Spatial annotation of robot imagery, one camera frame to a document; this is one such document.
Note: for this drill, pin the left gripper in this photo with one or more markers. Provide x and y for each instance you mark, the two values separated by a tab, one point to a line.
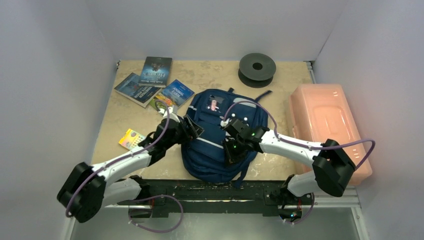
193	131

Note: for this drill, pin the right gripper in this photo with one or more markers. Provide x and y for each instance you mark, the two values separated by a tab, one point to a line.
230	148

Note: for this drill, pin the navy blue student backpack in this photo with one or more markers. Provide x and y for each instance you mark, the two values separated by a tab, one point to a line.
204	157

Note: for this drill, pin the pink eraser stick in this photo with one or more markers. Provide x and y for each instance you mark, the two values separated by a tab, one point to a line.
213	106

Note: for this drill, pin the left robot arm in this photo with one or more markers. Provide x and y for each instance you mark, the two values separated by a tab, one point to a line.
84	190

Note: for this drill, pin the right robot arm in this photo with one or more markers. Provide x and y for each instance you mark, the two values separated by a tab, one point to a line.
331	167

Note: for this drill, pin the animal farm book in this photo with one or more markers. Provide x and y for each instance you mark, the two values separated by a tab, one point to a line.
176	93

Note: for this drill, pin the blue cover book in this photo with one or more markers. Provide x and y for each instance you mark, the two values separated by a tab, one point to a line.
132	90

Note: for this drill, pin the colourful crayon box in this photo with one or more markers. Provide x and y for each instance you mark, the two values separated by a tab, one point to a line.
131	139

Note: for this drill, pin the dark cover book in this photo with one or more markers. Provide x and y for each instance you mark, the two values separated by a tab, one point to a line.
155	71

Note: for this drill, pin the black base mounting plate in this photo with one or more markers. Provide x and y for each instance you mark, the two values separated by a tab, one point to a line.
270	198

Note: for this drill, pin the dark grey filament spool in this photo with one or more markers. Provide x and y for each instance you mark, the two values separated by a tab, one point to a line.
256	70

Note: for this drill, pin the translucent orange plastic box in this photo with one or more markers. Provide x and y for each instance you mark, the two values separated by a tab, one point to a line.
317	112

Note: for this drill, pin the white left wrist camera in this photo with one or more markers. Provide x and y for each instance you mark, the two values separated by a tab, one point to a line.
169	112

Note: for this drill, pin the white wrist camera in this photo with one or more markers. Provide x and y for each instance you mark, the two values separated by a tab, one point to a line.
224	123
169	112

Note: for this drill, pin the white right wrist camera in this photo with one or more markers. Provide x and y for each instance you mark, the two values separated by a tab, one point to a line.
224	123

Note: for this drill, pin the aluminium frame rail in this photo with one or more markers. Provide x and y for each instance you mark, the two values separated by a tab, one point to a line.
332	218

